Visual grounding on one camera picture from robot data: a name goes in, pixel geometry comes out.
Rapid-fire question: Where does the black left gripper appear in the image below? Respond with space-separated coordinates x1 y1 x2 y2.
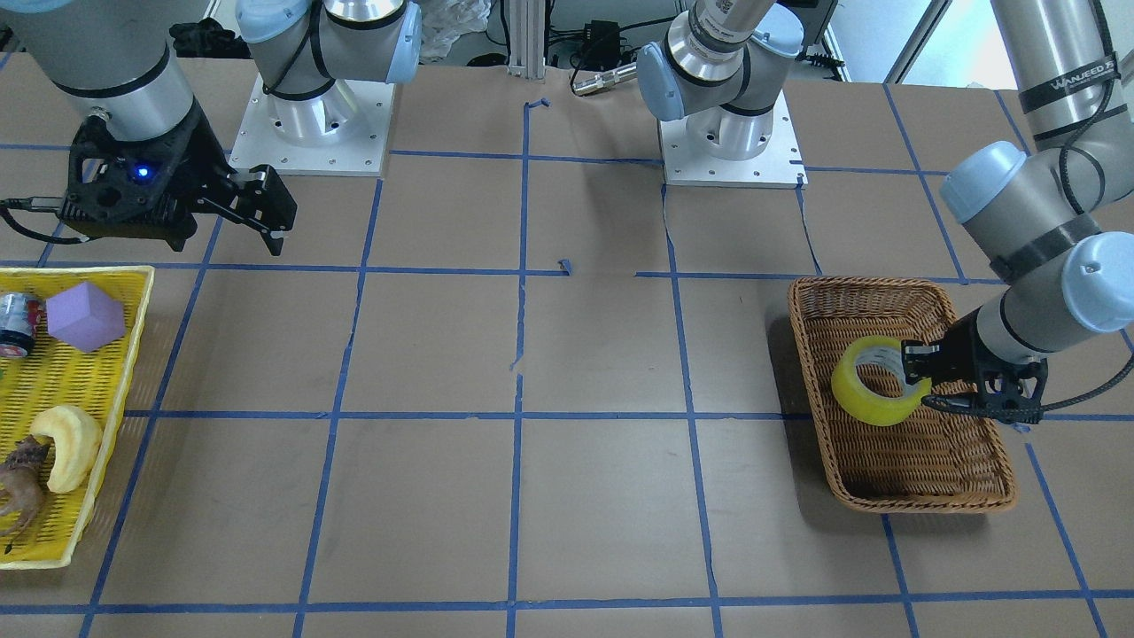
899 306 1046 417

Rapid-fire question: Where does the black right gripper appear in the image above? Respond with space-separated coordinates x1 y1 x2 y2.
167 107 299 257

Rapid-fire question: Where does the yellow tape roll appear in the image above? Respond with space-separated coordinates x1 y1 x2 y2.
831 337 932 427

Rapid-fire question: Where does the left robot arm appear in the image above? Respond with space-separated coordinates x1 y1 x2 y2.
635 1 1131 424

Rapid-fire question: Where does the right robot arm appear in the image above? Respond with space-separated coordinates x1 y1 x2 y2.
3 1 423 255

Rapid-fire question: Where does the brown wicker basket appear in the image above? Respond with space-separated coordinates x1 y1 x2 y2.
788 277 1018 514

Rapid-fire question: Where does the purple foam block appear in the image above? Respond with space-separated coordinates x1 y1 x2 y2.
45 282 126 354

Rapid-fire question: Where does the small dark can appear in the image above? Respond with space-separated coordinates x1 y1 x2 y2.
1 292 43 359

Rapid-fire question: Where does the yellow plastic basket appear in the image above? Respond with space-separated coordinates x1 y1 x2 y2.
1 265 155 570

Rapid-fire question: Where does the yellow toy banana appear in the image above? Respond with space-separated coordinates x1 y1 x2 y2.
31 405 103 494

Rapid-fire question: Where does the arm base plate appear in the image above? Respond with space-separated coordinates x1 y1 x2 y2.
229 80 397 177
657 92 809 190

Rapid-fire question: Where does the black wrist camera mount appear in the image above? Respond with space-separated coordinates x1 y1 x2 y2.
973 359 1048 424

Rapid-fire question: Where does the black braided cable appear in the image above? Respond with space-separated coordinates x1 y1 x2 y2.
0 197 88 245

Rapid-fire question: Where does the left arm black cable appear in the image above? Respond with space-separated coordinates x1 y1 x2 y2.
1029 0 1134 412

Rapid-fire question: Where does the aluminium frame post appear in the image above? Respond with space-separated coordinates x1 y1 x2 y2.
500 1 551 83

